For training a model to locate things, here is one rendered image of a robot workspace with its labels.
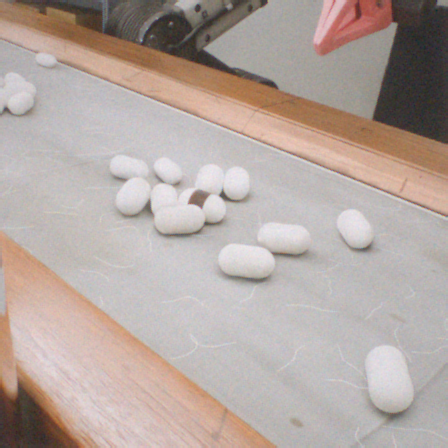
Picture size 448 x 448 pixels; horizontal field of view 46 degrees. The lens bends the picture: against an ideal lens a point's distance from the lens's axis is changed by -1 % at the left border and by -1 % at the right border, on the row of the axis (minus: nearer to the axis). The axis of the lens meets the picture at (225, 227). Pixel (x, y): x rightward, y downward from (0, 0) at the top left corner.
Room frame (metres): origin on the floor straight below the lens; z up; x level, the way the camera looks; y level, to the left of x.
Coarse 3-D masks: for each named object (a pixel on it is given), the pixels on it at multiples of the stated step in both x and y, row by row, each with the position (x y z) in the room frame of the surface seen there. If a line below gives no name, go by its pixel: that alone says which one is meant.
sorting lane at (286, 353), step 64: (0, 64) 0.71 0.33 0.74; (64, 64) 0.74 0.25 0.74; (0, 128) 0.48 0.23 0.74; (64, 128) 0.50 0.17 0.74; (128, 128) 0.52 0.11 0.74; (192, 128) 0.55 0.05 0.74; (0, 192) 0.35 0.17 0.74; (64, 192) 0.37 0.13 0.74; (256, 192) 0.41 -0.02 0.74; (320, 192) 0.42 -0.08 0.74; (64, 256) 0.28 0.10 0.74; (128, 256) 0.29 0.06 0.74; (192, 256) 0.30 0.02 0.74; (320, 256) 0.32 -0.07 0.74; (384, 256) 0.33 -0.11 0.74; (128, 320) 0.23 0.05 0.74; (192, 320) 0.23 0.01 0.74; (256, 320) 0.24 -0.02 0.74; (320, 320) 0.25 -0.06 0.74; (384, 320) 0.25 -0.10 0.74; (256, 384) 0.19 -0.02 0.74; (320, 384) 0.20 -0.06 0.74
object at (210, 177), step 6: (204, 168) 0.40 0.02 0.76; (210, 168) 0.40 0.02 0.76; (216, 168) 0.40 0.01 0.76; (198, 174) 0.39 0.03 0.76; (204, 174) 0.38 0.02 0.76; (210, 174) 0.38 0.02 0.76; (216, 174) 0.39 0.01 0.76; (222, 174) 0.40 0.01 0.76; (198, 180) 0.38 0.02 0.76; (204, 180) 0.38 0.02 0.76; (210, 180) 0.38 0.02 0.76; (216, 180) 0.38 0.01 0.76; (222, 180) 0.39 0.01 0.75; (198, 186) 0.38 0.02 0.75; (204, 186) 0.38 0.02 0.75; (210, 186) 0.38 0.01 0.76; (216, 186) 0.38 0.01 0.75; (210, 192) 0.38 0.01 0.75; (216, 192) 0.38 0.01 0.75
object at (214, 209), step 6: (186, 192) 0.35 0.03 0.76; (180, 198) 0.35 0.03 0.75; (186, 198) 0.35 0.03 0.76; (210, 198) 0.34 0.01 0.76; (216, 198) 0.35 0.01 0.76; (180, 204) 0.35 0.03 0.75; (186, 204) 0.35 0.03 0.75; (204, 204) 0.34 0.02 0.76; (210, 204) 0.34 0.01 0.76; (216, 204) 0.34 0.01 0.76; (222, 204) 0.34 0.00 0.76; (204, 210) 0.34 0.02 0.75; (210, 210) 0.34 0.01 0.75; (216, 210) 0.34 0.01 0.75; (222, 210) 0.34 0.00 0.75; (210, 216) 0.34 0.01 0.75; (216, 216) 0.34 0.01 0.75; (222, 216) 0.34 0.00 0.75; (210, 222) 0.34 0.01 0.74
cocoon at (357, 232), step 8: (344, 216) 0.35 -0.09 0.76; (352, 216) 0.34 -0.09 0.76; (360, 216) 0.34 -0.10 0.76; (344, 224) 0.34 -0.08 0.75; (352, 224) 0.34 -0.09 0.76; (360, 224) 0.33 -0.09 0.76; (368, 224) 0.34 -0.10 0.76; (344, 232) 0.34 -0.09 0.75; (352, 232) 0.33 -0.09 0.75; (360, 232) 0.33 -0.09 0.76; (368, 232) 0.33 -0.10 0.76; (352, 240) 0.33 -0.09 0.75; (360, 240) 0.33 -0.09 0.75; (368, 240) 0.33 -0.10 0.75
